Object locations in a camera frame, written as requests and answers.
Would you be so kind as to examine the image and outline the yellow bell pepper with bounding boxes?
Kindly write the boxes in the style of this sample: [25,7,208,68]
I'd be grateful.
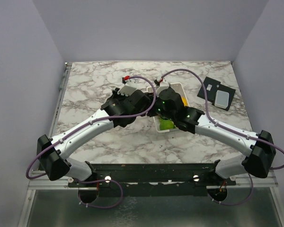
[181,96,188,106]

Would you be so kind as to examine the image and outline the white perforated plastic basket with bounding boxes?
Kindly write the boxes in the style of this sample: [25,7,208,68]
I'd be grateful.
[149,83,187,133]

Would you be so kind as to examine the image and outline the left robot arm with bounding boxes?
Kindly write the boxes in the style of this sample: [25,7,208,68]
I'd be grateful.
[37,89,156,187]

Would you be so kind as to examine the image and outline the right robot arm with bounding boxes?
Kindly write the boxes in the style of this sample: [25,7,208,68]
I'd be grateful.
[154,87,276,185]

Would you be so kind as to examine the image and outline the green grapes bunch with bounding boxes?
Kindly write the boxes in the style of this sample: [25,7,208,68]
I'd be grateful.
[159,117,177,131]

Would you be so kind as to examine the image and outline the black square mat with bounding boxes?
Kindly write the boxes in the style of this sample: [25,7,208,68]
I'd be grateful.
[203,77,236,111]

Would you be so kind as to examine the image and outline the grey rectangular pad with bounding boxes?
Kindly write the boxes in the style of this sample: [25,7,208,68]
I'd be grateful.
[214,90,230,109]

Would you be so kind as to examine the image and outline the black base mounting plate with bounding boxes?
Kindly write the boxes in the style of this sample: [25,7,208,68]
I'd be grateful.
[68,163,236,197]

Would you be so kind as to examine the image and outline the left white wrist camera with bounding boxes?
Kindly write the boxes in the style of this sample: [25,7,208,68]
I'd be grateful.
[117,76,137,96]

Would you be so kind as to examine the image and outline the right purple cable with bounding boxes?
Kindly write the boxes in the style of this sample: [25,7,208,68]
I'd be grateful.
[160,69,284,170]

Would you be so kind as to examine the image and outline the purple cable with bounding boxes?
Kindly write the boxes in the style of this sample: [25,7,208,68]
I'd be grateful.
[25,76,157,180]
[160,69,284,170]

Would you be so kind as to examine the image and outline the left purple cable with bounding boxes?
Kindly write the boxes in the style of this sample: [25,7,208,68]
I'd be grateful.
[25,76,157,180]

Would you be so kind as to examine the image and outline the aluminium side rail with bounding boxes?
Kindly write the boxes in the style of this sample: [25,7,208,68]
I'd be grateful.
[48,62,72,139]

